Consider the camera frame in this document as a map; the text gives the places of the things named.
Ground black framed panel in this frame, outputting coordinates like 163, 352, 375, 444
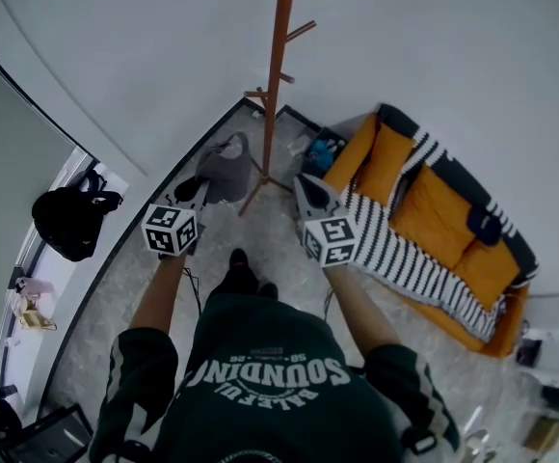
0, 401, 94, 463

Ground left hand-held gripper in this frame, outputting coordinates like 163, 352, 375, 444
141, 176, 212, 259

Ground person's left forearm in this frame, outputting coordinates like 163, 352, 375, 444
128, 254, 187, 338

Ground person's right forearm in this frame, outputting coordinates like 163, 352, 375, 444
321, 260, 402, 357

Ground black backpack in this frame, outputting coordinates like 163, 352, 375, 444
30, 168, 124, 264

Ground orange sofa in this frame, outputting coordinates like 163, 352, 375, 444
321, 102, 540, 359

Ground person's black trouser legs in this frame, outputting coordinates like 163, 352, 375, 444
205, 262, 280, 308

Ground white window sill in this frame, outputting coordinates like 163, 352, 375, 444
0, 146, 130, 404

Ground grey handbag item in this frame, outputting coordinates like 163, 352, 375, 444
194, 131, 253, 205

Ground orange sofa cushion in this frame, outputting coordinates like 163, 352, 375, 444
388, 163, 478, 270
451, 236, 522, 313
355, 123, 416, 207

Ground black cable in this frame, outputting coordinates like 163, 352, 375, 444
321, 286, 335, 323
181, 264, 204, 318

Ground white shelf unit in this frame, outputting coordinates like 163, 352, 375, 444
457, 290, 559, 463

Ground clear plastic bag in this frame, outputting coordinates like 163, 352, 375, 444
285, 131, 315, 157

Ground black box with blue items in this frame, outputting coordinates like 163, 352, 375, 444
301, 125, 350, 180

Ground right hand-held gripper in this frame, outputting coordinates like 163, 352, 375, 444
292, 173, 359, 268

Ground beige pink bag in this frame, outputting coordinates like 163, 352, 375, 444
13, 276, 59, 333

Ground small black pouch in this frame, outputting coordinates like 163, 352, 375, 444
466, 204, 503, 248

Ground black white striped blanket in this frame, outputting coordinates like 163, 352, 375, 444
338, 127, 519, 344

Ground brown wooden coat stand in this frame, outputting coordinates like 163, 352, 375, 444
237, 0, 318, 217

